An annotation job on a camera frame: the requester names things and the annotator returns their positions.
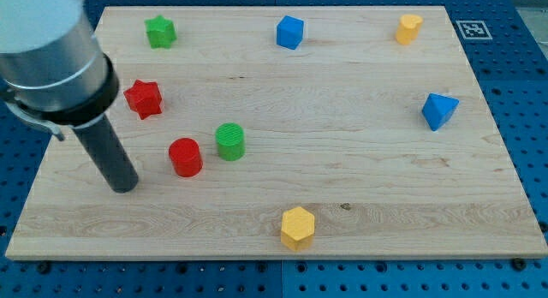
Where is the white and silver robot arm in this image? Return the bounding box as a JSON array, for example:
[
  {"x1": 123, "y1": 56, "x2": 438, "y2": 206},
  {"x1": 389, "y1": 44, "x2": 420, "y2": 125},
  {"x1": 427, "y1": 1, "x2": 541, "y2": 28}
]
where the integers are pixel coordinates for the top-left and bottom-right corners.
[{"x1": 1, "y1": 0, "x2": 119, "y2": 140}]

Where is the red star block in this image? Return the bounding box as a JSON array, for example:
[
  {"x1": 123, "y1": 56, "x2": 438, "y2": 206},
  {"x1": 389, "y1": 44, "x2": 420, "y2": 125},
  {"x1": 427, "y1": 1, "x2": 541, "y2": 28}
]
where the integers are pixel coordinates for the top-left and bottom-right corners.
[{"x1": 123, "y1": 80, "x2": 163, "y2": 120}]

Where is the green star block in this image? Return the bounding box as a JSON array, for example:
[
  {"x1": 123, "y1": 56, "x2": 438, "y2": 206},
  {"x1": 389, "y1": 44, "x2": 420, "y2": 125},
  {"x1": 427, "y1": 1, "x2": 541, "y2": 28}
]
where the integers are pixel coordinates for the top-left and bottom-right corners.
[{"x1": 145, "y1": 15, "x2": 176, "y2": 49}]

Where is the light wooden board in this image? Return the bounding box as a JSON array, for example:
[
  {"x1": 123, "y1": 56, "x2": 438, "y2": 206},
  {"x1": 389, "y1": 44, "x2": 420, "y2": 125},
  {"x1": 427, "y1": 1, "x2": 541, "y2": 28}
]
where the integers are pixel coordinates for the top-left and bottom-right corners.
[{"x1": 6, "y1": 6, "x2": 547, "y2": 261}]

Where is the green cylinder block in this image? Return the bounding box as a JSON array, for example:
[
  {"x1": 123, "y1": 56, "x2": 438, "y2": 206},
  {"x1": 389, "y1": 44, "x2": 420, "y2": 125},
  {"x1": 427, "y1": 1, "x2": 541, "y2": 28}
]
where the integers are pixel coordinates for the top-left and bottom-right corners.
[{"x1": 215, "y1": 122, "x2": 245, "y2": 161}]

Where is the yellow hexagon block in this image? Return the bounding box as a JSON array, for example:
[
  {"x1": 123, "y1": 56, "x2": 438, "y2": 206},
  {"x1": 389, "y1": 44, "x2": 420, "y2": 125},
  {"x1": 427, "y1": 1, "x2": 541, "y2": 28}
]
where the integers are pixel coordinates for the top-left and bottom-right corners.
[{"x1": 281, "y1": 206, "x2": 315, "y2": 252}]

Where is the red cylinder block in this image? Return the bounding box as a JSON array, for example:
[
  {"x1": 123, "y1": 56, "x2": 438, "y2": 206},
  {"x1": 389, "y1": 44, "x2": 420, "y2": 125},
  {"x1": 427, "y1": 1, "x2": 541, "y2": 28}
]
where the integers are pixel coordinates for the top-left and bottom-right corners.
[{"x1": 168, "y1": 138, "x2": 203, "y2": 177}]

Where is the blue cube block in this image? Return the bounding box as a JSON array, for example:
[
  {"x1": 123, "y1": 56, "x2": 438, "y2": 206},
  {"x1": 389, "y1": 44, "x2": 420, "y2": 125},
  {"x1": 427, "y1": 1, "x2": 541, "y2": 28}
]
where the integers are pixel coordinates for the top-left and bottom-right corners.
[{"x1": 276, "y1": 15, "x2": 304, "y2": 50}]

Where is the blue triangular prism block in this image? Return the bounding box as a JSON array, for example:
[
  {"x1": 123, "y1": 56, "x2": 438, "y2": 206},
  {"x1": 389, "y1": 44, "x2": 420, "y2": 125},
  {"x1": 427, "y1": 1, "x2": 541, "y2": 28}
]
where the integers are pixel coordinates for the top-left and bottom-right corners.
[{"x1": 421, "y1": 93, "x2": 460, "y2": 131}]

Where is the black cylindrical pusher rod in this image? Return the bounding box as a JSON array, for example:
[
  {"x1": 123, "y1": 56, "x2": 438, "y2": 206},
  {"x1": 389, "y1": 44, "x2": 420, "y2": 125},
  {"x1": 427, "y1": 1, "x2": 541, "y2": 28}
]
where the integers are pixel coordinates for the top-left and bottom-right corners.
[{"x1": 72, "y1": 115, "x2": 139, "y2": 194}]

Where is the white fiducial marker tag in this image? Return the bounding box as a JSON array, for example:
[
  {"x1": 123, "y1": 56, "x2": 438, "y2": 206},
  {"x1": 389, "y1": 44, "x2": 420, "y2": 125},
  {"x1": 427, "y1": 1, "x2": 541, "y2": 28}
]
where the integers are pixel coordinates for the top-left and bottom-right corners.
[{"x1": 456, "y1": 20, "x2": 492, "y2": 40}]

